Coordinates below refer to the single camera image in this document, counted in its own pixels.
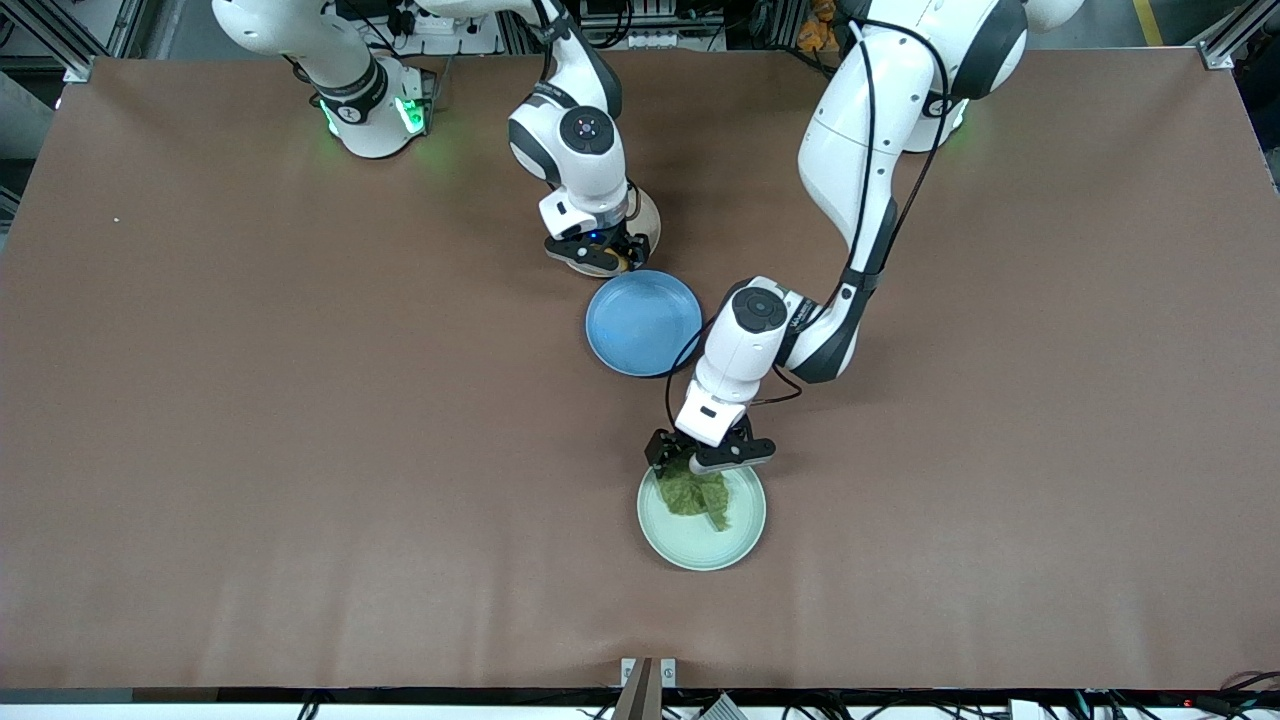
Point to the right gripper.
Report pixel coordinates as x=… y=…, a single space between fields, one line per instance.
x=628 y=246

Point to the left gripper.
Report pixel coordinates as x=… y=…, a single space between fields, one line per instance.
x=661 y=449

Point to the green lettuce leaf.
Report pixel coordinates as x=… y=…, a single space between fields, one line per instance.
x=695 y=495

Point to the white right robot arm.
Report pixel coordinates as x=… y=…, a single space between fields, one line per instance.
x=580 y=140

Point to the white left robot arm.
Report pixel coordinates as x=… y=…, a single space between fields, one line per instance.
x=860 y=130

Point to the beige round plate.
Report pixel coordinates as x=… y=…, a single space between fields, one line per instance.
x=652 y=225

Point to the blue round plate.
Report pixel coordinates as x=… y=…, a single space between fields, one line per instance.
x=642 y=325

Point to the pale green round plate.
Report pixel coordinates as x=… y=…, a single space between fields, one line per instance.
x=690 y=545

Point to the grey ribbed box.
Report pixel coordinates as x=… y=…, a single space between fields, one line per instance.
x=720 y=710

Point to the bag of oranges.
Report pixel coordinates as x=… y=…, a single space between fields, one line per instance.
x=815 y=30

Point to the white power strip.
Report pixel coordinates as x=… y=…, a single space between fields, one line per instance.
x=440 y=20

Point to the brown table cover sheet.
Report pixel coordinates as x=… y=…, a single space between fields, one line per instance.
x=300 y=450

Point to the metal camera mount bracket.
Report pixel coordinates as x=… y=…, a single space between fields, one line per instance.
x=648 y=690

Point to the aluminium frame profile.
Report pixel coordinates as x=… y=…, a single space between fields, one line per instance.
x=60 y=40

